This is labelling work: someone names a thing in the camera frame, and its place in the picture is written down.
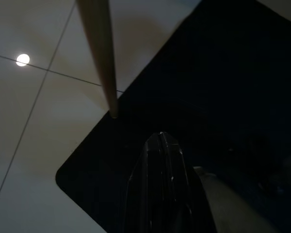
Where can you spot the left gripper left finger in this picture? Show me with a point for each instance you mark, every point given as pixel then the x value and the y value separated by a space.
pixel 148 199

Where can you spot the light wooden table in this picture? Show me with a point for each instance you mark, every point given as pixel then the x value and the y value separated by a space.
pixel 99 48

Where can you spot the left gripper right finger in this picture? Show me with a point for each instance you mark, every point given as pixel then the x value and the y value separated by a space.
pixel 182 204

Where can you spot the black floor mat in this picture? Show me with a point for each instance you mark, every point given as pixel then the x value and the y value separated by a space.
pixel 208 85

